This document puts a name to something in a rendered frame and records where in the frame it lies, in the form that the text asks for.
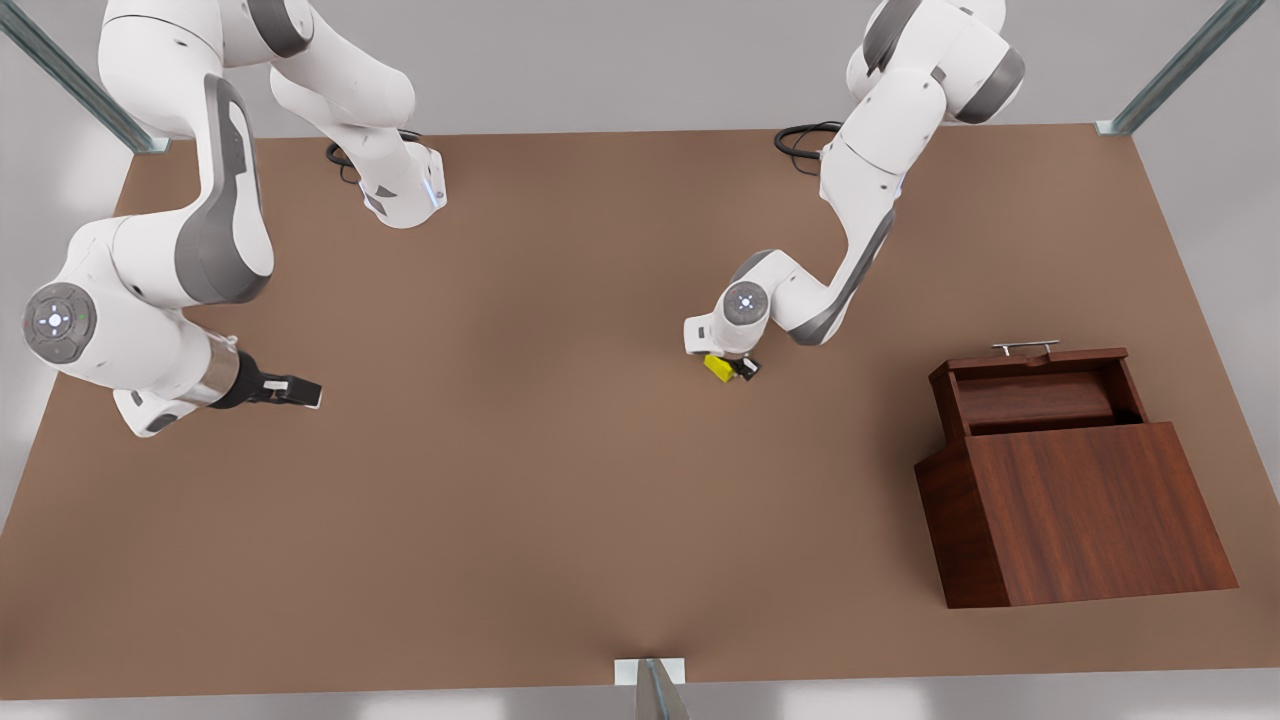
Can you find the silver frame post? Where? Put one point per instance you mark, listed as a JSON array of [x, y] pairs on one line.
[[655, 690], [70, 75], [1180, 65]]

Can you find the yellow square block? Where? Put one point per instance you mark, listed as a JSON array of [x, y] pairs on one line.
[[717, 367]]

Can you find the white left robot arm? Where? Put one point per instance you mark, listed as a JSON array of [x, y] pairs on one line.
[[860, 180]]

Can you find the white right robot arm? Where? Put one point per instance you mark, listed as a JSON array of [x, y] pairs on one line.
[[230, 210]]

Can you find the dark wooden cabinet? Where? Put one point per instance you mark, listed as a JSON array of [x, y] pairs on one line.
[[1090, 510]]

